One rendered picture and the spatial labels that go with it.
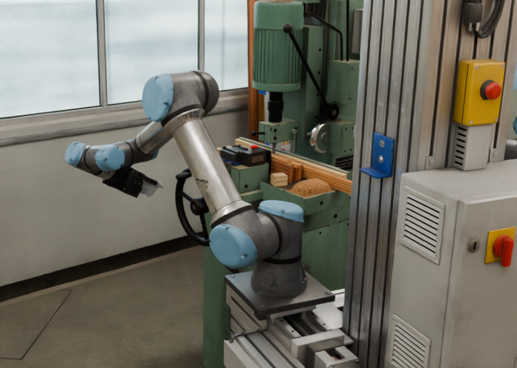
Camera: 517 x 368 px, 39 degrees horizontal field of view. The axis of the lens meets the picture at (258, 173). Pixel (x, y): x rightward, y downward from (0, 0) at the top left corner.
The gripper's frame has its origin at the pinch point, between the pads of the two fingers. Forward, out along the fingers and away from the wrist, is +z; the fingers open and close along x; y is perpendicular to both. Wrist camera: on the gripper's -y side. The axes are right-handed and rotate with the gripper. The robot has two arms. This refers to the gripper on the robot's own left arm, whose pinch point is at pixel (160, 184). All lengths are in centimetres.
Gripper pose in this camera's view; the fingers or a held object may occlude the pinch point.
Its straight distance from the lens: 246.1
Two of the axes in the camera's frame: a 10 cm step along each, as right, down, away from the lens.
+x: 6.3, 2.5, -7.3
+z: 6.5, 3.4, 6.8
